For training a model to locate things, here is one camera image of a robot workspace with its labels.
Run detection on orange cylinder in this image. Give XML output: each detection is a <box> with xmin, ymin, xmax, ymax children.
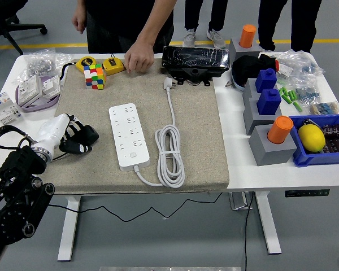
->
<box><xmin>267</xmin><ymin>115</ymin><xmax>294</xmax><ymax>145</ymax></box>
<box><xmin>239</xmin><ymin>24</ymin><xmax>257</xmax><ymax>49</ymax></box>

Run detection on black film-wrapped device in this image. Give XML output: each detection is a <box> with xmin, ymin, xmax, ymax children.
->
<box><xmin>161</xmin><ymin>46</ymin><xmax>231</xmax><ymax>87</ymax></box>

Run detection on grey square holder block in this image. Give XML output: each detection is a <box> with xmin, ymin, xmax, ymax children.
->
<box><xmin>229</xmin><ymin>37</ymin><xmax>261</xmax><ymax>62</ymax></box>
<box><xmin>248</xmin><ymin>124</ymin><xmax>298</xmax><ymax>167</ymax></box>
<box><xmin>242</xmin><ymin>97</ymin><xmax>283</xmax><ymax>136</ymax></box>
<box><xmin>242</xmin><ymin>78</ymin><xmax>261</xmax><ymax>107</ymax></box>

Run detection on person's right hand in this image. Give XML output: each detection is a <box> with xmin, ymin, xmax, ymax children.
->
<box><xmin>72</xmin><ymin>10</ymin><xmax>88</xmax><ymax>35</ymax></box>

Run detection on yellow lemon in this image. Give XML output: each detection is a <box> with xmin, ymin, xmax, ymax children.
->
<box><xmin>297</xmin><ymin>124</ymin><xmax>326</xmax><ymax>154</ymax></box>

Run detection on metal box under table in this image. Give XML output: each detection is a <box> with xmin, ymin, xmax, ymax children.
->
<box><xmin>228</xmin><ymin>191</ymin><xmax>254</xmax><ymax>211</ymax></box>

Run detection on person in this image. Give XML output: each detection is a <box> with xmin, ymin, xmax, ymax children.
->
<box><xmin>84</xmin><ymin>0</ymin><xmax>176</xmax><ymax>54</ymax></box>
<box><xmin>182</xmin><ymin>0</ymin><xmax>229</xmax><ymax>49</ymax></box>
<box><xmin>257</xmin><ymin>0</ymin><xmax>323</xmax><ymax>54</ymax></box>

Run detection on round yellow tape measure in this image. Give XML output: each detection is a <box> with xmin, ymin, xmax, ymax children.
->
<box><xmin>58</xmin><ymin>55</ymin><xmax>99</xmax><ymax>82</ymax></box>

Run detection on purple band tray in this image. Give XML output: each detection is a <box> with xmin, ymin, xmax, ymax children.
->
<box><xmin>15</xmin><ymin>75</ymin><xmax>62</xmax><ymax>113</ymax></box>

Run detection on black table control panel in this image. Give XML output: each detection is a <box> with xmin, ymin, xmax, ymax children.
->
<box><xmin>284</xmin><ymin>189</ymin><xmax>331</xmax><ymax>198</ymax></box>

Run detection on dark brown component packs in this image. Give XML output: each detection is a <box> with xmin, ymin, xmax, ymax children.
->
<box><xmin>320</xmin><ymin>123</ymin><xmax>339</xmax><ymax>154</ymax></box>

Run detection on clear bag blue components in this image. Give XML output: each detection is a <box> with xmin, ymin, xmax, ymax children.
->
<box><xmin>288</xmin><ymin>77</ymin><xmax>321</xmax><ymax>103</ymax></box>
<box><xmin>274</xmin><ymin>50</ymin><xmax>326</xmax><ymax>83</ymax></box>

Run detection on blue plastic bin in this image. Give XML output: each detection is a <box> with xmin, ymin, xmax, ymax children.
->
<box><xmin>288</xmin><ymin>113</ymin><xmax>339</xmax><ymax>168</ymax></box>

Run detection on black floor cable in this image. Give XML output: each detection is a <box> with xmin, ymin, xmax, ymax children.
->
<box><xmin>244</xmin><ymin>191</ymin><xmax>255</xmax><ymax>271</ymax></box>

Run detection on black plug cord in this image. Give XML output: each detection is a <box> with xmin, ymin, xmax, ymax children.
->
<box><xmin>47</xmin><ymin>151</ymin><xmax>224</xmax><ymax>222</ymax></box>

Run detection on white socket panel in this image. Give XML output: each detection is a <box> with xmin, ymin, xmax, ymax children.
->
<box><xmin>18</xmin><ymin>75</ymin><xmax>43</xmax><ymax>107</ymax></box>
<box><xmin>41</xmin><ymin>75</ymin><xmax>62</xmax><ymax>97</ymax></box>

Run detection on yellow tape measure black label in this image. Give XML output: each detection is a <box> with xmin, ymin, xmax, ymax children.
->
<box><xmin>101</xmin><ymin>52</ymin><xmax>125</xmax><ymax>76</ymax></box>

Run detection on black cloth cap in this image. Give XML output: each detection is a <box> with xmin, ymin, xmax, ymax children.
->
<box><xmin>231</xmin><ymin>53</ymin><xmax>280</xmax><ymax>93</ymax></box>

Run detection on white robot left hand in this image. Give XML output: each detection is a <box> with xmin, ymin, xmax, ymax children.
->
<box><xmin>36</xmin><ymin>112</ymin><xmax>93</xmax><ymax>155</ymax></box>

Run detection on white circuit breaker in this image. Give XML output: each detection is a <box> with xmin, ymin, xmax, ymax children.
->
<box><xmin>0</xmin><ymin>91</ymin><xmax>23</xmax><ymax>125</ymax></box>

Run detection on blue block peg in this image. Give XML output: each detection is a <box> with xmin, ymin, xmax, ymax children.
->
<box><xmin>256</xmin><ymin>88</ymin><xmax>282</xmax><ymax>115</ymax></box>
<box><xmin>255</xmin><ymin>68</ymin><xmax>277</xmax><ymax>93</ymax></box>

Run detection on white power strip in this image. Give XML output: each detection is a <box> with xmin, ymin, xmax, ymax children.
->
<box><xmin>108</xmin><ymin>103</ymin><xmax>151</xmax><ymax>171</ymax></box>

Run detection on grey-brown mat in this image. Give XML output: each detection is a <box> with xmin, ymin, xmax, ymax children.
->
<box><xmin>36</xmin><ymin>58</ymin><xmax>230</xmax><ymax>195</ymax></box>

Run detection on clear bag metal screws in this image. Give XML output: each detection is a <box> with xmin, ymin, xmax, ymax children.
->
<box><xmin>15</xmin><ymin>47</ymin><xmax>74</xmax><ymax>85</ymax></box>

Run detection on white power strip cord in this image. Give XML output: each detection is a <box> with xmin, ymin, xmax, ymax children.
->
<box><xmin>133</xmin><ymin>77</ymin><xmax>186</xmax><ymax>189</ymax></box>

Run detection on black office chair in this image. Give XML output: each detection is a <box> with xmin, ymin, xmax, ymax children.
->
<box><xmin>0</xmin><ymin>0</ymin><xmax>49</xmax><ymax>56</ymax></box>

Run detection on clear bag beige resistors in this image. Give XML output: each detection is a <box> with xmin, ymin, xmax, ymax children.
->
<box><xmin>309</xmin><ymin>100</ymin><xmax>339</xmax><ymax>115</ymax></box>

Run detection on puzzle cube with white face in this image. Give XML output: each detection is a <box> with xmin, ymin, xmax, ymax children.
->
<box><xmin>83</xmin><ymin>63</ymin><xmax>107</xmax><ymax>90</ymax></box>

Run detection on person's left hand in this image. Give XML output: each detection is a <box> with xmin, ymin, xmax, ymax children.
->
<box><xmin>124</xmin><ymin>42</ymin><xmax>155</xmax><ymax>74</ymax></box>

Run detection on black clip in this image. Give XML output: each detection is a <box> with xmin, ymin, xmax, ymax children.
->
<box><xmin>301</xmin><ymin>118</ymin><xmax>319</xmax><ymax>130</ymax></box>

